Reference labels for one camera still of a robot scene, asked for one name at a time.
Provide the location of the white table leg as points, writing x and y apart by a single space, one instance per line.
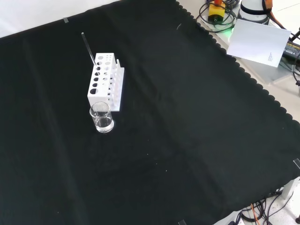
290 188

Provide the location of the yellow stop button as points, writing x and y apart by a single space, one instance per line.
216 10

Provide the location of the small clear glass beaker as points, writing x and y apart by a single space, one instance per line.
103 119

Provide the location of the clear tape piece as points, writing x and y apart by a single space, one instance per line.
66 20
297 163
182 222

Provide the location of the clear glass rod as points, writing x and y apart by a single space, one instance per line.
88 49

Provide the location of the white test tube rack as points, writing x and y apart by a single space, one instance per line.
100 90

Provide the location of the black bench cloth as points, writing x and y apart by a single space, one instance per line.
164 117

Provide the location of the black power adapter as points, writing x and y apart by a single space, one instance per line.
291 49

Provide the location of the pale board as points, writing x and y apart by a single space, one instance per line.
257 43

